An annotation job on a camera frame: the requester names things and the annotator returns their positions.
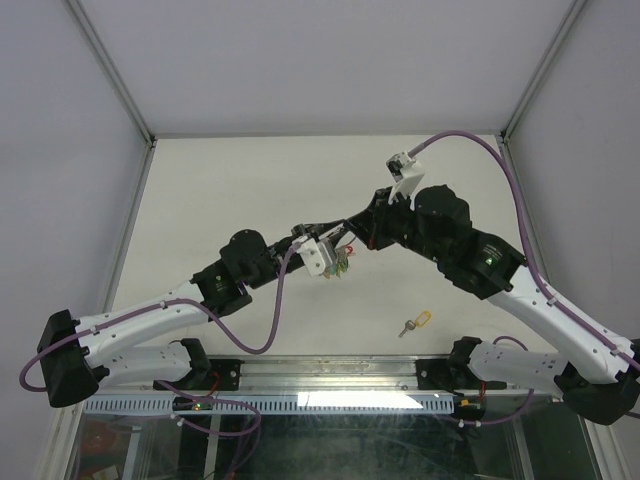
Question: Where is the large keyring with coloured keys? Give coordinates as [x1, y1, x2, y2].
[323, 245, 353, 279]

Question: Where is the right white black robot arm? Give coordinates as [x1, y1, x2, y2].
[346, 185, 639, 425]

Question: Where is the left aluminium frame post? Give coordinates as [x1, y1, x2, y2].
[62, 0, 156, 145]

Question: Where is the aluminium mounting rail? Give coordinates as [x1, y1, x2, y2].
[99, 352, 576, 399]

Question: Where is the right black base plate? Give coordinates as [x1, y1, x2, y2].
[414, 357, 507, 393]

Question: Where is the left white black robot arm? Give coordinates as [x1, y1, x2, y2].
[35, 221, 348, 408]

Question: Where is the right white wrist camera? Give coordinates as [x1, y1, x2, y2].
[386, 151, 425, 205]

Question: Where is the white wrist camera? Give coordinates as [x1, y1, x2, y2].
[293, 236, 338, 277]
[386, 151, 425, 205]

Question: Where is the aluminium frame post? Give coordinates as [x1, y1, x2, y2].
[500, 0, 591, 143]
[62, 0, 156, 145]

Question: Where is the key with yellow tag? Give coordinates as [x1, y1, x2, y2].
[398, 311, 432, 338]

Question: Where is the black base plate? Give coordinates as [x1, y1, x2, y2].
[414, 357, 507, 393]
[168, 358, 243, 392]

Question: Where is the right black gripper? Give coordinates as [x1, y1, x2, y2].
[343, 187, 449, 267]

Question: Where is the grey slotted cable duct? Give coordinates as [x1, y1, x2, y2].
[83, 391, 454, 416]

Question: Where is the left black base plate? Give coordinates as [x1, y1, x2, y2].
[168, 358, 243, 392]

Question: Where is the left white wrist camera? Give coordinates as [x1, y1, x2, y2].
[293, 236, 338, 277]

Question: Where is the right aluminium frame post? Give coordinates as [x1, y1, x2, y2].
[500, 0, 591, 143]

